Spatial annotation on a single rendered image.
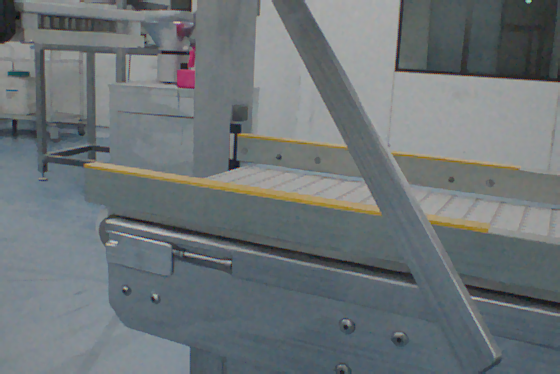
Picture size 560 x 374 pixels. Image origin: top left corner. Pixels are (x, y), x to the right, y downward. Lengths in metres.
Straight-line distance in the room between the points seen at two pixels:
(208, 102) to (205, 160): 0.08
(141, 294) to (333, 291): 0.18
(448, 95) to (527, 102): 0.66
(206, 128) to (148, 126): 2.28
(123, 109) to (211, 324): 2.69
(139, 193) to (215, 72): 0.32
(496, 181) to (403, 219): 0.35
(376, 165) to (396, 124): 5.18
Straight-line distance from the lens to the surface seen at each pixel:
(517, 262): 0.41
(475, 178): 0.68
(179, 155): 3.02
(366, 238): 0.43
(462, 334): 0.31
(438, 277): 0.32
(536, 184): 0.67
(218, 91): 0.80
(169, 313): 0.53
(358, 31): 5.58
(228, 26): 0.79
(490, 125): 5.47
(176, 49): 3.28
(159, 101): 3.05
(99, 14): 1.18
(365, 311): 0.45
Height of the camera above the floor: 0.94
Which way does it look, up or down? 12 degrees down
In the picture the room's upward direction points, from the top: 3 degrees clockwise
